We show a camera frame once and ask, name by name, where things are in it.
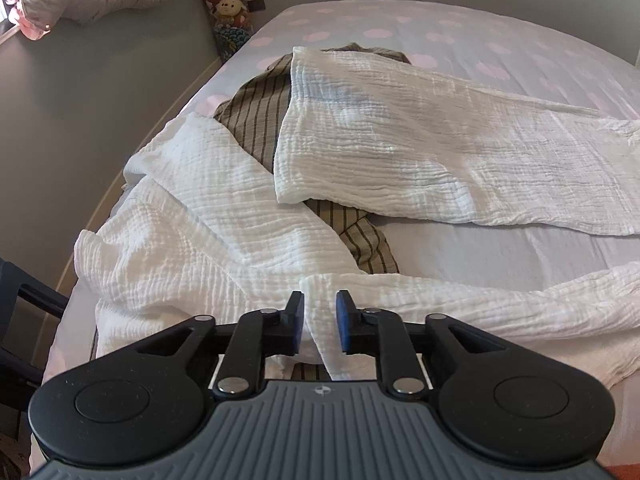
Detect brown striped garment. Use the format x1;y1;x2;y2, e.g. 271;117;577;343
214;42;413;276

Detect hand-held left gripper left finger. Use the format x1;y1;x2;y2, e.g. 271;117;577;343
134;289;306;402

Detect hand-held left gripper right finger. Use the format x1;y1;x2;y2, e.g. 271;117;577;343
335;289;502;402

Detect bed with pink-dotted sheet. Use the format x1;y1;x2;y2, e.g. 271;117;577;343
30;0;640;480

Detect pile of plush toys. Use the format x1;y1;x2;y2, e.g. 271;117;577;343
196;0;257;58

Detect black chair frame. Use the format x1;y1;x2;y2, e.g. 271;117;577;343
0;257;70;413

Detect white muslin pants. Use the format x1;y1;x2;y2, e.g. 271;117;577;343
74;46;640;397

